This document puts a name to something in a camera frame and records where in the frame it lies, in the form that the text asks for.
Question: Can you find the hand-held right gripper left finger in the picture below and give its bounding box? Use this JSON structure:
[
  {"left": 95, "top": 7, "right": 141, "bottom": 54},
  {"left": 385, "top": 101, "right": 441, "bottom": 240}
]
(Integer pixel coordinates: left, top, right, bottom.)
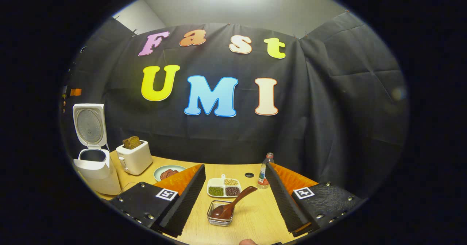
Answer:
[{"left": 109, "top": 164, "right": 207, "bottom": 238}]

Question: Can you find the white divided bean dish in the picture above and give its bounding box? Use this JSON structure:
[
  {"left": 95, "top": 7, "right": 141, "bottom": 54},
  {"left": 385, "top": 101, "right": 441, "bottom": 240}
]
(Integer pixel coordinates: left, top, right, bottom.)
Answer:
[{"left": 207, "top": 174, "right": 242, "bottom": 198}]

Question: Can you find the clear water bottle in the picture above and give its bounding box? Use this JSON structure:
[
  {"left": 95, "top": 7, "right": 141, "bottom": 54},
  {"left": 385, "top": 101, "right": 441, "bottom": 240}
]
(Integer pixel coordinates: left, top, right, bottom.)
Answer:
[{"left": 257, "top": 152, "right": 274, "bottom": 190}]

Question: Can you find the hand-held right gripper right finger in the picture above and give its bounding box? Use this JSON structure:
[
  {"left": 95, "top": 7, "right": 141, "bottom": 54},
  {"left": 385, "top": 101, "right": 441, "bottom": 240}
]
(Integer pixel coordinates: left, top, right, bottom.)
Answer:
[{"left": 265, "top": 162, "right": 365, "bottom": 237}]

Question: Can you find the light green plate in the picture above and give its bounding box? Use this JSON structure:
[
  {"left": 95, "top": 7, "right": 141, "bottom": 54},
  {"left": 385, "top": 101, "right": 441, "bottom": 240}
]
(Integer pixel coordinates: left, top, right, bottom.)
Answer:
[{"left": 153, "top": 165, "right": 187, "bottom": 182}]

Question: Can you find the metal wire chopstick holder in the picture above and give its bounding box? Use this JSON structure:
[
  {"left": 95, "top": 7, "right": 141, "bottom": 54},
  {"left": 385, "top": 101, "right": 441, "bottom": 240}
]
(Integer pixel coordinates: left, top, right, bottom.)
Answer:
[{"left": 207, "top": 200, "right": 235, "bottom": 226}]

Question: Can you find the brown wooden spoon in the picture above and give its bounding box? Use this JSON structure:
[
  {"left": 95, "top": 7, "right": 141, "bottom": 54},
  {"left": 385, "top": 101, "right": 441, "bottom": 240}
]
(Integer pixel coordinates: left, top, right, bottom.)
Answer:
[{"left": 210, "top": 186, "right": 258, "bottom": 219}]

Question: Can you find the brown bread slice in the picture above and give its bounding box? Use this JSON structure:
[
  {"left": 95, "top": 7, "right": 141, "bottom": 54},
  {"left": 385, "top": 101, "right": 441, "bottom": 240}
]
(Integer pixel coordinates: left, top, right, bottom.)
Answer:
[{"left": 122, "top": 136, "right": 143, "bottom": 150}]

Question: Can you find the white rice cooker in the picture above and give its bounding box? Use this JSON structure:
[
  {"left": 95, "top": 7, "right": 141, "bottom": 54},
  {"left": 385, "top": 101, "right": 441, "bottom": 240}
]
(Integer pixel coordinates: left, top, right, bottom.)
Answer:
[{"left": 72, "top": 104, "right": 121, "bottom": 196}]

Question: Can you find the white toaster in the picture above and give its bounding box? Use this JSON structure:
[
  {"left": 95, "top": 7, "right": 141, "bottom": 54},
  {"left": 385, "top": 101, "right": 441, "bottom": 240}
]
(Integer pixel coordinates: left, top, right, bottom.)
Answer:
[{"left": 116, "top": 140, "right": 153, "bottom": 176}]

